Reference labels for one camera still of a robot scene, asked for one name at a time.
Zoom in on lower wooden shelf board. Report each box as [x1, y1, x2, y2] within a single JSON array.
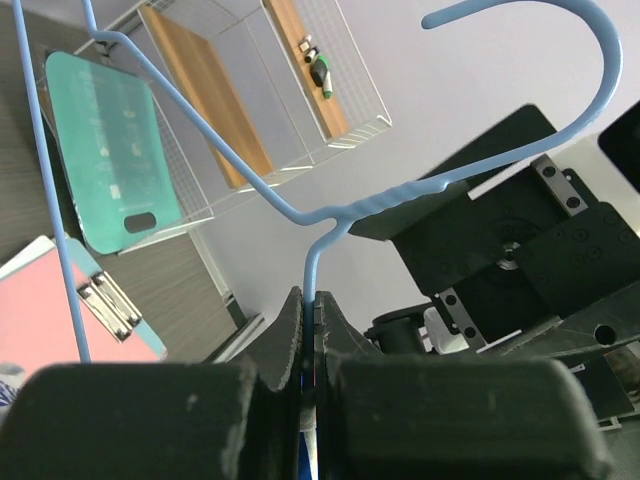
[[141, 6, 274, 177]]

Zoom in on green highlighter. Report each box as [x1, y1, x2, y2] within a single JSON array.
[[310, 55, 330, 87]]

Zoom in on pink clipboard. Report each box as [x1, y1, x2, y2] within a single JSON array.
[[1, 249, 159, 375]]

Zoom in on blue white striped tank top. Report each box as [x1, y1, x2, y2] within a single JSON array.
[[0, 362, 26, 421]]

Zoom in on green white pen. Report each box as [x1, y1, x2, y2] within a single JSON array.
[[322, 72, 333, 99]]

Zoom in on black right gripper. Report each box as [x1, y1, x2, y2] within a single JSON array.
[[347, 103, 640, 431]]

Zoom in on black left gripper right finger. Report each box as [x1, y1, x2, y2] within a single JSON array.
[[313, 292, 612, 479]]

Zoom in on blue wire hanger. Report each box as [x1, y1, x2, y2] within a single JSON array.
[[12, 1, 623, 363]]

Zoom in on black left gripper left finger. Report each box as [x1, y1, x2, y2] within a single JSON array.
[[1, 288, 303, 479]]

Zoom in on white wire shelf rack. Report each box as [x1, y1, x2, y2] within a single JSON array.
[[72, 0, 394, 256]]

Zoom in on light blue clipboard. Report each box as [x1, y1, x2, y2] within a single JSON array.
[[65, 237, 167, 361]]

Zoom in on upper wooden shelf board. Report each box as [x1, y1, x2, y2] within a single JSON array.
[[263, 0, 350, 140]]

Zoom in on wooden shelf board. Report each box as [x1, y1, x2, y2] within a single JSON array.
[[263, 0, 350, 140], [141, 6, 274, 177]]

